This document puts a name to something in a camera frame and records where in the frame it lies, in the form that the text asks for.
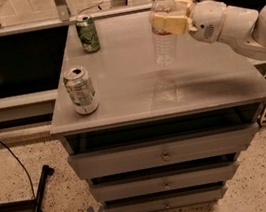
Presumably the middle grey drawer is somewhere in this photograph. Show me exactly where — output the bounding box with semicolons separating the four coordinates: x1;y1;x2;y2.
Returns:
90;162;239;202

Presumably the black metal stand base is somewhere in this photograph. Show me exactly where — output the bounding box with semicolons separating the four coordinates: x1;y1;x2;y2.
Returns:
0;165;55;212

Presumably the grey drawer cabinet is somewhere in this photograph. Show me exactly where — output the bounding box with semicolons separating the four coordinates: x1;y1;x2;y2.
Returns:
51;13;266;210

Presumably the bottom grey drawer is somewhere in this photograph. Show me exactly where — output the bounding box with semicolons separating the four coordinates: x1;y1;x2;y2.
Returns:
105;185;228;212

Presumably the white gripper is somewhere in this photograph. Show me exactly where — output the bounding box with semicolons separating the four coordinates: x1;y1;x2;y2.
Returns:
152;0;227;44

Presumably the clear plastic water bottle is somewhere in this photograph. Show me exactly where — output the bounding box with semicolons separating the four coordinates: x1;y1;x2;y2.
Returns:
149;0;177;68

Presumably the white green soda can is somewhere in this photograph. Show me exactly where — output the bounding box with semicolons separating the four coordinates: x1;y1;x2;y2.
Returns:
63;66;99;115

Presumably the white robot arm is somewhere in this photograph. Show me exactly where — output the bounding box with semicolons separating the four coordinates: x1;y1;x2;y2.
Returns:
149;0;266;61

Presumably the top grey drawer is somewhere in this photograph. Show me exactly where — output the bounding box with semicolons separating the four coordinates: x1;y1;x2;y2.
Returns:
68;123;258;179

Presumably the black floor cable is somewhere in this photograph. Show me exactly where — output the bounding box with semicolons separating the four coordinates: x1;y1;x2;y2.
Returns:
0;114;63;212

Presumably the dark green soda can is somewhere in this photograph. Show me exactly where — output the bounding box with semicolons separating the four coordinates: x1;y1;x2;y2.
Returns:
75;14;101;53

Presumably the grey drawer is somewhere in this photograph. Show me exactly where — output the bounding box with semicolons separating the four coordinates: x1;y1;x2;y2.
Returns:
105;185;228;212
68;123;258;179
90;162;239;202

